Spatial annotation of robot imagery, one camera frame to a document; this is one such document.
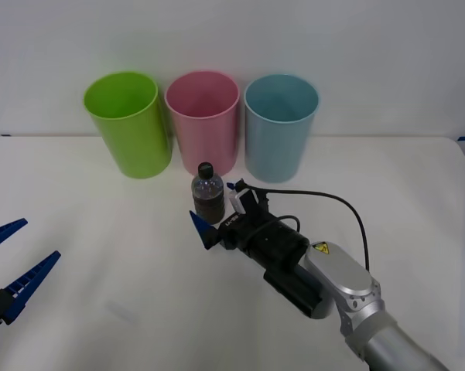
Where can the small dark plastic bottle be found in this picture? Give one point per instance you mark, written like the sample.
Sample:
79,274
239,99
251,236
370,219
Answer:
209,193

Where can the pink plastic bin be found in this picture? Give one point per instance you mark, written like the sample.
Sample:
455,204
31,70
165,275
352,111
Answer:
205,135

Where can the pale blue plastic bin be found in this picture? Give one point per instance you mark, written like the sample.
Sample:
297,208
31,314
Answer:
274,150

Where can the green plastic bin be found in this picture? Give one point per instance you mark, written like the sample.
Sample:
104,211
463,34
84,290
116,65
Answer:
131,147

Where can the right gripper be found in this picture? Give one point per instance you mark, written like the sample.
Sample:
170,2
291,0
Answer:
243,230

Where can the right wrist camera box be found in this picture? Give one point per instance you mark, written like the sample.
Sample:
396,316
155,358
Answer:
240,200

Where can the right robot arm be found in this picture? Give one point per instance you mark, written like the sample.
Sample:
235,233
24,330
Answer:
340,270

